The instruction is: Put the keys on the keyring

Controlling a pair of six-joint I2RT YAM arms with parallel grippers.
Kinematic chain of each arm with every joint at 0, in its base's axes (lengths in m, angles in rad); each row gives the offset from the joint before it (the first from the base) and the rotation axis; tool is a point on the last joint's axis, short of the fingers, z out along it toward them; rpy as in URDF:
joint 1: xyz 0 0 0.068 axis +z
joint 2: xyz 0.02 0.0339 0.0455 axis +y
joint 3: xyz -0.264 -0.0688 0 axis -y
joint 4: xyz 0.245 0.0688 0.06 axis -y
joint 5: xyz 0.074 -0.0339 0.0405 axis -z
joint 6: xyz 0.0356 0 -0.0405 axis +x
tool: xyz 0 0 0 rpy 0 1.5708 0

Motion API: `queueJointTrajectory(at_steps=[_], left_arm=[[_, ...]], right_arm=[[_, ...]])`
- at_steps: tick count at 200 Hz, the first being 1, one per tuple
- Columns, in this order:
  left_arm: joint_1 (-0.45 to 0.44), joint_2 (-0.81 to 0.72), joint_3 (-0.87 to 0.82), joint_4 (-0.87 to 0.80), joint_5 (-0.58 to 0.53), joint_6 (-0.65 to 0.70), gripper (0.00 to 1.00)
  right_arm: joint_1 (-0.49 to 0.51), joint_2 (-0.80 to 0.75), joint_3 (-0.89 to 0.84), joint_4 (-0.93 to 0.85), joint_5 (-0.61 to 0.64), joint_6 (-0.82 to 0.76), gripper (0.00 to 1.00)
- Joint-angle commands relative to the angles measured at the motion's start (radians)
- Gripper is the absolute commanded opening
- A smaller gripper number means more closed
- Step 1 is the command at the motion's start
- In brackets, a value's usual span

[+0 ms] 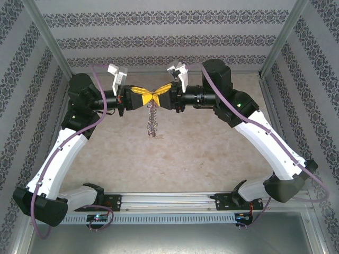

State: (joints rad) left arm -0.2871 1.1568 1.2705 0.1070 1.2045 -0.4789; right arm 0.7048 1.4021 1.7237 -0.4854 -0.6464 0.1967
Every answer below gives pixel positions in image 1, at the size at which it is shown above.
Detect wide aluminium mounting rail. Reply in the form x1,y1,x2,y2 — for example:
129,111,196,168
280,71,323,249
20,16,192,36
26,192,310,212

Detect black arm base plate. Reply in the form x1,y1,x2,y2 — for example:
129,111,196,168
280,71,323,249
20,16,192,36
211,192,264,212
75,194,123,212

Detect grey slotted cable duct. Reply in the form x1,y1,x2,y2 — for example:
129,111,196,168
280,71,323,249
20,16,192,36
35,213,236,225

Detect metal keyring plate with rings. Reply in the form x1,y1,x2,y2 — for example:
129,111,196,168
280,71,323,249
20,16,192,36
144,102,159,138

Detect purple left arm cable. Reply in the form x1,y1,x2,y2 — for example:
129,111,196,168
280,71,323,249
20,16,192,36
31,63,114,240

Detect grey sheet metal panel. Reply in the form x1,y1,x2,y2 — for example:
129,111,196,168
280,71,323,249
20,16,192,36
15,211,326,254

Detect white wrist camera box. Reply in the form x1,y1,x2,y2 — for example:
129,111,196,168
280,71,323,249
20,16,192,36
107,63,129,96
166,62,189,93

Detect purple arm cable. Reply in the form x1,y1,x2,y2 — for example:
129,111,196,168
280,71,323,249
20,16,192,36
186,62,331,230
31,63,114,240

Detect aluminium frame post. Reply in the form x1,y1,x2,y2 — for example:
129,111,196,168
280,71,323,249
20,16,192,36
258,0,310,79
22,0,76,80

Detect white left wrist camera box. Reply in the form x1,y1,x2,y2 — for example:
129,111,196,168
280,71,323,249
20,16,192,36
107,63,129,96

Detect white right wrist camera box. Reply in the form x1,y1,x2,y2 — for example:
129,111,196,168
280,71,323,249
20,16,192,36
166,62,189,93

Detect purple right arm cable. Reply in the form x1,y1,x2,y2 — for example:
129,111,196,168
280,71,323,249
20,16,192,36
186,62,331,230

